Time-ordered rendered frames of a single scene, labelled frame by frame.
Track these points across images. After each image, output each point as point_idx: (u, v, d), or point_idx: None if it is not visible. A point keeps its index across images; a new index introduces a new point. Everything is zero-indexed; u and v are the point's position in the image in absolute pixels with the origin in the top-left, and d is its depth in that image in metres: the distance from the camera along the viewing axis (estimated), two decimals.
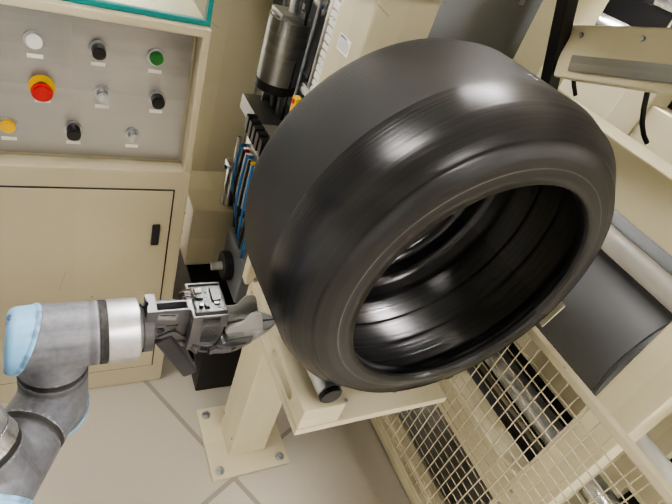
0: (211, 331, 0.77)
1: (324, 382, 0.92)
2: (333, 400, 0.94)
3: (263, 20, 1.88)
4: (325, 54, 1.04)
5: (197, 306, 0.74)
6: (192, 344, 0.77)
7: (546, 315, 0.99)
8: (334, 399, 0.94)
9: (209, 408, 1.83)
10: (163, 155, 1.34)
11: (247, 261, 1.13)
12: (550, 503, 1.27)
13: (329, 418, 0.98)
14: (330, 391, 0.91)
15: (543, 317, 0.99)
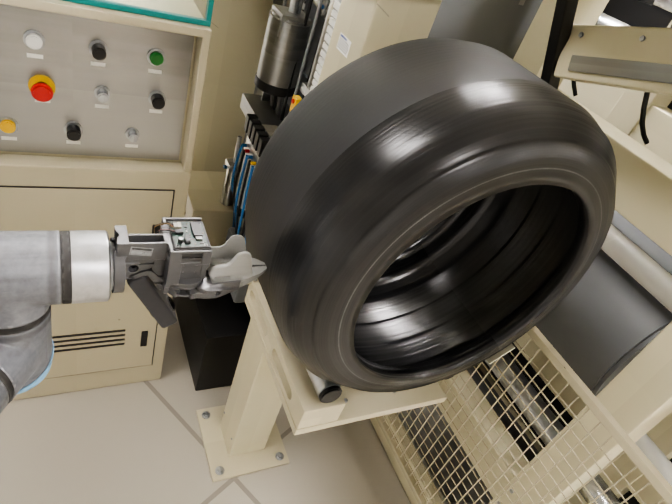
0: (192, 272, 0.68)
1: (318, 386, 0.92)
2: (337, 397, 0.94)
3: (263, 20, 1.88)
4: (325, 54, 1.04)
5: (176, 241, 0.65)
6: (170, 286, 0.67)
7: (495, 354, 1.02)
8: (339, 396, 0.94)
9: (209, 408, 1.83)
10: (163, 155, 1.34)
11: None
12: (550, 503, 1.27)
13: (329, 418, 0.98)
14: (325, 394, 0.91)
15: (491, 355, 1.02)
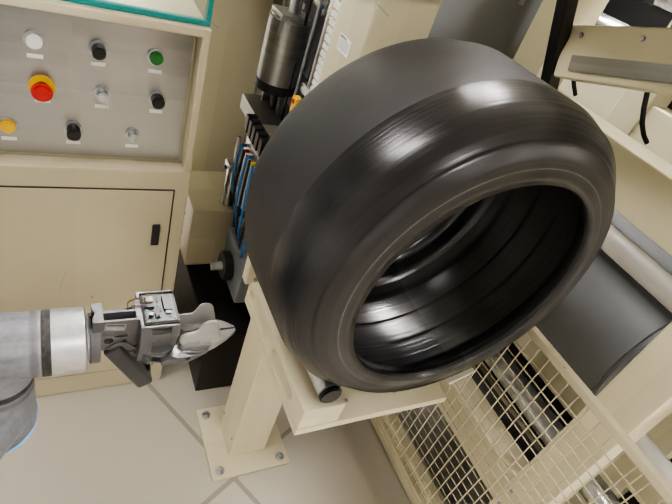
0: (163, 341, 0.75)
1: (317, 387, 0.93)
2: (338, 396, 0.94)
3: (263, 20, 1.88)
4: (325, 54, 1.04)
5: (147, 316, 0.72)
6: (143, 355, 0.74)
7: (455, 375, 1.01)
8: (340, 394, 0.94)
9: (209, 408, 1.83)
10: (163, 155, 1.34)
11: (247, 261, 1.13)
12: (550, 503, 1.27)
13: (329, 418, 0.98)
14: (324, 395, 0.91)
15: (451, 375, 1.01)
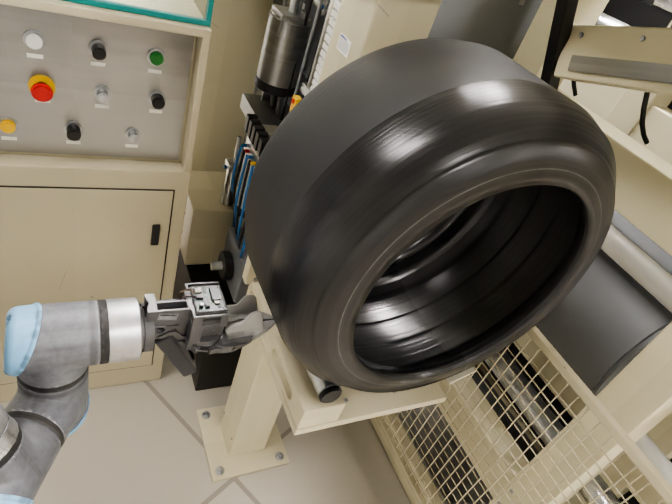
0: (211, 331, 0.77)
1: (317, 386, 0.93)
2: (338, 397, 0.94)
3: (263, 20, 1.88)
4: (325, 54, 1.04)
5: (197, 306, 0.74)
6: (192, 344, 0.77)
7: (456, 375, 1.01)
8: (339, 395, 0.94)
9: (209, 408, 1.83)
10: (163, 155, 1.34)
11: (247, 261, 1.13)
12: (550, 503, 1.27)
13: (329, 418, 0.98)
14: (324, 395, 0.91)
15: (452, 375, 1.01)
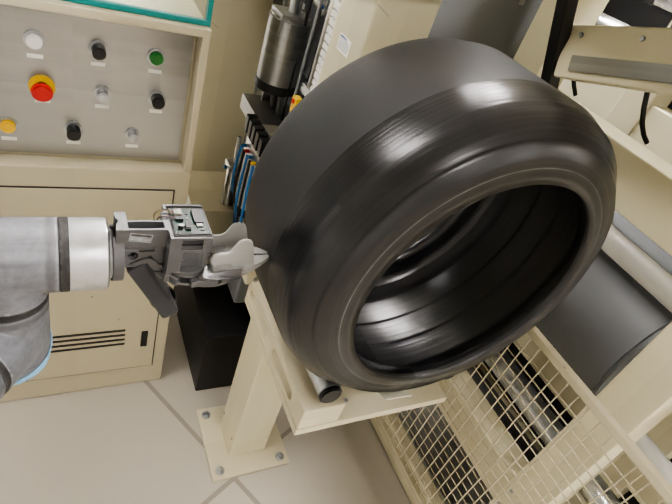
0: (193, 260, 0.67)
1: (315, 391, 0.93)
2: (339, 394, 0.93)
3: (263, 20, 1.88)
4: (325, 54, 1.04)
5: (176, 227, 0.64)
6: (171, 275, 0.66)
7: (391, 394, 0.95)
8: (341, 391, 0.93)
9: (209, 408, 1.83)
10: (163, 155, 1.34)
11: None
12: (550, 503, 1.27)
13: (329, 418, 0.98)
14: (321, 399, 0.92)
15: (387, 393, 0.95)
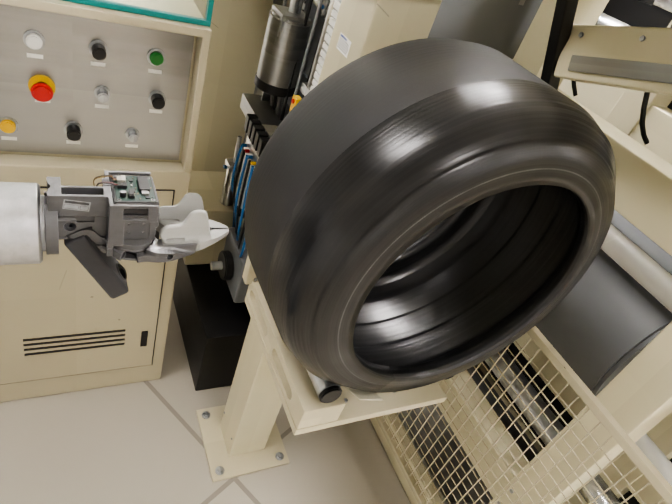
0: (140, 232, 0.60)
1: (315, 391, 0.93)
2: (339, 394, 0.93)
3: (263, 20, 1.88)
4: (325, 54, 1.04)
5: (117, 195, 0.57)
6: (115, 248, 0.60)
7: (364, 395, 0.91)
8: (341, 391, 0.93)
9: (209, 408, 1.83)
10: (163, 155, 1.34)
11: (247, 261, 1.13)
12: (550, 503, 1.27)
13: (329, 418, 0.98)
14: (321, 399, 0.92)
15: (360, 394, 0.91)
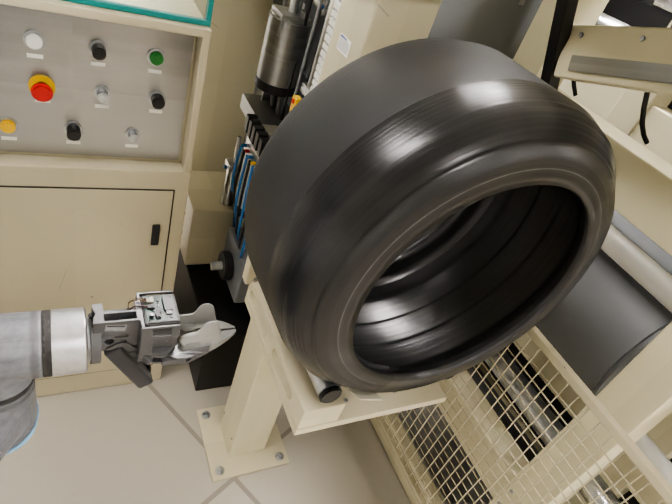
0: (164, 342, 0.75)
1: (315, 391, 0.93)
2: (339, 394, 0.93)
3: (263, 20, 1.88)
4: (325, 54, 1.04)
5: (147, 316, 0.72)
6: (144, 355, 0.74)
7: (364, 395, 0.91)
8: (341, 391, 0.93)
9: (209, 408, 1.83)
10: (163, 155, 1.34)
11: (247, 261, 1.13)
12: (550, 503, 1.27)
13: (329, 418, 0.98)
14: (321, 399, 0.92)
15: (360, 394, 0.91)
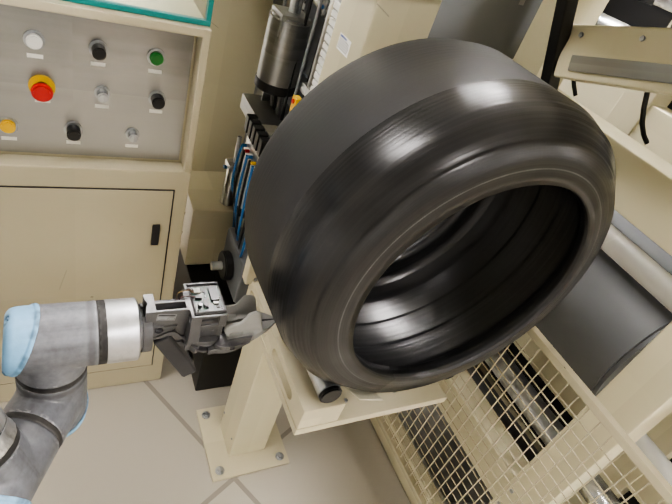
0: (210, 331, 0.77)
1: (315, 391, 0.93)
2: (339, 394, 0.93)
3: (263, 20, 1.88)
4: (325, 54, 1.04)
5: (196, 306, 0.74)
6: (191, 344, 0.77)
7: (364, 395, 0.91)
8: (341, 391, 0.93)
9: (209, 408, 1.83)
10: (163, 155, 1.34)
11: (247, 261, 1.13)
12: (550, 503, 1.27)
13: (329, 418, 0.98)
14: (321, 399, 0.92)
15: (360, 394, 0.91)
